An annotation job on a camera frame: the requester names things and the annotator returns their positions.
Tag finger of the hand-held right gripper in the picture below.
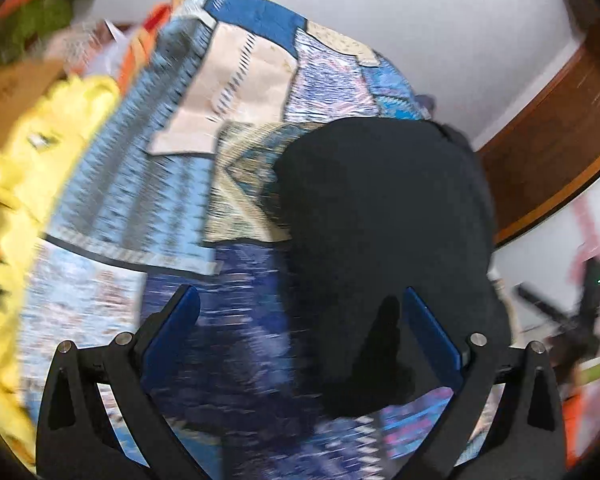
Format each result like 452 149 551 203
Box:
512 284 581 328

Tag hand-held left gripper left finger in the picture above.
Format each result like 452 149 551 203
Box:
35 285 201 480

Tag patterned blue white bedsheet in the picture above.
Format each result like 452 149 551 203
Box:
17 0 511 480

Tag green and orange plush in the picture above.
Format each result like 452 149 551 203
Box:
0 0 98 68

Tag yellow cloth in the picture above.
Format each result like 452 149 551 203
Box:
0 74 123 466

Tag orange cloth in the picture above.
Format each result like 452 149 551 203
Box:
562 385 597 466

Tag pink blurred object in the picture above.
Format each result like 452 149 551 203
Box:
570 195 600 281

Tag black zip hoodie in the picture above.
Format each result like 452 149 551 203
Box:
272 117 513 421

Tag orange white bag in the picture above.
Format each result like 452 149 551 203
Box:
87 2 173 92

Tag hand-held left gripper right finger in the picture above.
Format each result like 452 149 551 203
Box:
402 287 567 480

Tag cardboard box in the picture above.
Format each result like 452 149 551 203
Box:
0 57 68 151

